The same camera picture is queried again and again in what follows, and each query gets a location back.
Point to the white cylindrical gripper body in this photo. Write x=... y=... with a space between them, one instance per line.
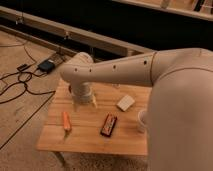
x=81 y=93

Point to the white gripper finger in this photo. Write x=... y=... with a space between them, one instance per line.
x=76 y=106
x=94 y=102

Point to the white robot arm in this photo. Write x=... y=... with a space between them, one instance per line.
x=180 y=107

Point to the white ceramic cup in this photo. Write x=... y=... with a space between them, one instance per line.
x=142 y=121

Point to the orange carrot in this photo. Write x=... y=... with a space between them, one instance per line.
x=66 y=121

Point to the dark candy bar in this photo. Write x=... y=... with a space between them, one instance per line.
x=108 y=125

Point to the white sponge block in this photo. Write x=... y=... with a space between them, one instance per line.
x=125 y=102

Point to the small wooden table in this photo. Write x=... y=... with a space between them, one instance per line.
x=88 y=121

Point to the black power adapter box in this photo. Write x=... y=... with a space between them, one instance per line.
x=46 y=66

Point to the small black plug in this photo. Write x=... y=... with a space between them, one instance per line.
x=23 y=67

